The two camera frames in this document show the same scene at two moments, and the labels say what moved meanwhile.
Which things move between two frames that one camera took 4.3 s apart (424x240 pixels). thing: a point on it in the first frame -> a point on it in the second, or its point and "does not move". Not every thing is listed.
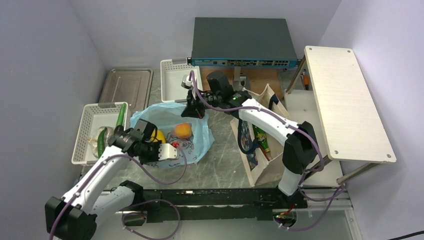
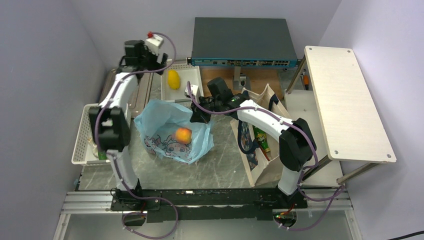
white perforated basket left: [95, 116] does not move
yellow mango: [157, 135] -> [173, 79]
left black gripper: [155, 158] -> [157, 65]
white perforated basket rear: [172, 71] does not move
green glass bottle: [261, 138] does not move
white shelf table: [341, 114] does not move
